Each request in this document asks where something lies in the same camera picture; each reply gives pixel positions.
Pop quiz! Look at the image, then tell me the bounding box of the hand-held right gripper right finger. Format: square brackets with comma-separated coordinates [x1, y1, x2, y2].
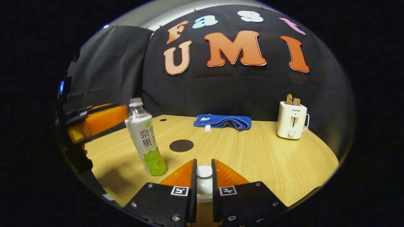
[211, 159, 288, 227]

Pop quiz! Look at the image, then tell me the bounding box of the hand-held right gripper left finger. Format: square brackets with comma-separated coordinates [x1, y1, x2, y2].
[123, 159, 198, 227]

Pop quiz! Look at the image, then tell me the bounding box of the clear water bottle green label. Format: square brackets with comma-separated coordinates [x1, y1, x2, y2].
[125, 98, 168, 176]

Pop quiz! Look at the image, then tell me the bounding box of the dark round coaster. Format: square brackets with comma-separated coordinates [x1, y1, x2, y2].
[169, 139, 194, 153]

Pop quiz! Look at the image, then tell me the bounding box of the blue folded towel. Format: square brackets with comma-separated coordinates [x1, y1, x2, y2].
[193, 114, 252, 132]

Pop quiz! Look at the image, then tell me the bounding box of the black backdrop cloth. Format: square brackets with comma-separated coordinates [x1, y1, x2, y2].
[62, 5, 355, 158]

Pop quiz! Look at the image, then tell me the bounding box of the white toaster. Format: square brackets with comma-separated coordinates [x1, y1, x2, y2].
[276, 101, 307, 140]

